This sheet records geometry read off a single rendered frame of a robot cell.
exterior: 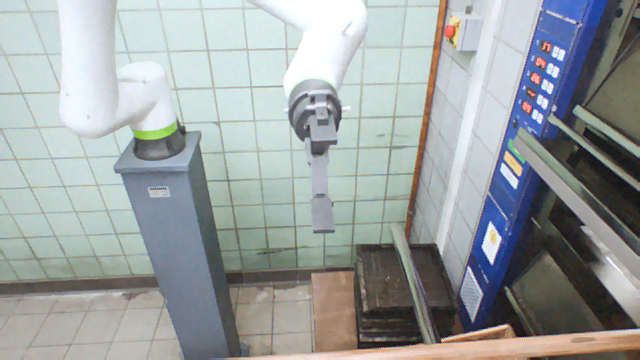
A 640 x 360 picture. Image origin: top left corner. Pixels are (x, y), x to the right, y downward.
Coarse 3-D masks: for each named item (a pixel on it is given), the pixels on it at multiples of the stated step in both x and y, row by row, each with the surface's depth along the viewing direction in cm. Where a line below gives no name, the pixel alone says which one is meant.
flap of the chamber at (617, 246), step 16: (512, 144) 80; (560, 144) 78; (576, 144) 79; (528, 160) 74; (592, 160) 74; (624, 160) 76; (544, 176) 70; (592, 176) 68; (608, 176) 69; (560, 192) 66; (608, 192) 64; (624, 192) 65; (576, 208) 62; (624, 208) 61; (592, 224) 59; (608, 240) 56; (624, 256) 53
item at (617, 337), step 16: (544, 336) 64; (560, 336) 64; (576, 336) 64; (592, 336) 64; (608, 336) 64; (624, 336) 64; (336, 352) 62; (352, 352) 62; (368, 352) 62; (384, 352) 62; (400, 352) 62; (416, 352) 62; (432, 352) 62; (448, 352) 62; (464, 352) 62; (480, 352) 62; (496, 352) 62; (512, 352) 63; (528, 352) 63; (544, 352) 63; (560, 352) 63; (576, 352) 63; (592, 352) 64
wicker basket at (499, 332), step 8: (488, 328) 108; (496, 328) 107; (504, 328) 107; (512, 328) 106; (456, 336) 108; (464, 336) 108; (472, 336) 108; (480, 336) 108; (488, 336) 109; (496, 336) 109; (504, 336) 107; (512, 336) 104
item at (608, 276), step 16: (560, 224) 91; (576, 224) 91; (560, 240) 89; (576, 240) 87; (592, 240) 87; (576, 256) 84; (592, 256) 83; (576, 272) 84; (592, 272) 79; (608, 272) 79; (592, 288) 79; (608, 288) 76; (624, 288) 76; (608, 304) 75; (624, 304) 73; (624, 320) 72
